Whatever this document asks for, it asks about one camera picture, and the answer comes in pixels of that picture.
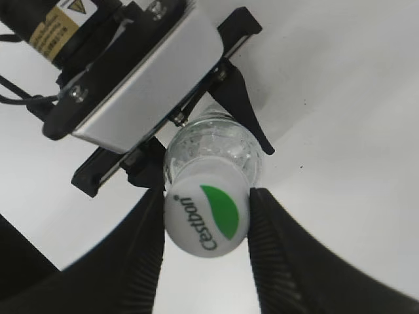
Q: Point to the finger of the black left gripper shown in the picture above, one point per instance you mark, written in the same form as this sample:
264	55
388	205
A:
229	91

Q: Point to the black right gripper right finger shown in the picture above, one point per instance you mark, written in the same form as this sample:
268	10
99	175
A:
295	273

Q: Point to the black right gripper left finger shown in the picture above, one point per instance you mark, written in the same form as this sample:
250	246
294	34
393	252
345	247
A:
118	275

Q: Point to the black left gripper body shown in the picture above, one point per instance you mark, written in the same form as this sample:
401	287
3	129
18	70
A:
163	131

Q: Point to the white green bottle cap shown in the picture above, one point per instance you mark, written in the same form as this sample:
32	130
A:
206	209

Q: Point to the clear Cestbon water bottle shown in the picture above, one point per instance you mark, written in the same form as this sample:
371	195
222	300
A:
214	133

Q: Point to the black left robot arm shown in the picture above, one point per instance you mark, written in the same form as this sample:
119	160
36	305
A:
69	34

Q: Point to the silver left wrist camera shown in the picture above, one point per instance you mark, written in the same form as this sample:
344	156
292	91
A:
155	63

